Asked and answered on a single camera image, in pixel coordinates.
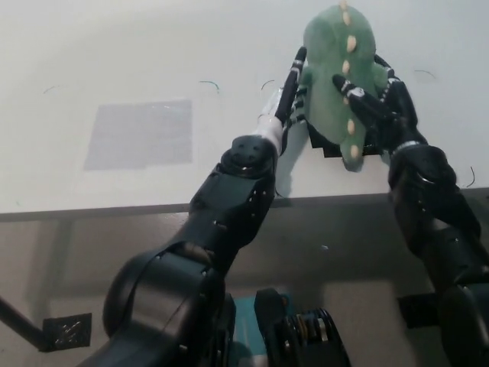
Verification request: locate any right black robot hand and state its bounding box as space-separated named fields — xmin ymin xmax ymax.
xmin=332 ymin=54 xmax=428 ymax=154

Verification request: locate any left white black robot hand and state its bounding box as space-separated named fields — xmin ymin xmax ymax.
xmin=256 ymin=46 xmax=313 ymax=154

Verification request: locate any green plush dinosaur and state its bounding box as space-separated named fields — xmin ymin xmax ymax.
xmin=301 ymin=2 xmax=387 ymax=172

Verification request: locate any black tape patch on table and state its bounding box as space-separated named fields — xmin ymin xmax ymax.
xmin=309 ymin=128 xmax=383 ymax=160

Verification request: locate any grey tape patch on table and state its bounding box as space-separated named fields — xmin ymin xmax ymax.
xmin=83 ymin=99 xmax=193 ymax=172

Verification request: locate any black teal robot torso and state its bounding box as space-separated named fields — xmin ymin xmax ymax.
xmin=225 ymin=288 xmax=351 ymax=367

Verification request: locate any black table leg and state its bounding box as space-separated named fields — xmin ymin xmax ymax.
xmin=0 ymin=296 xmax=45 ymax=351

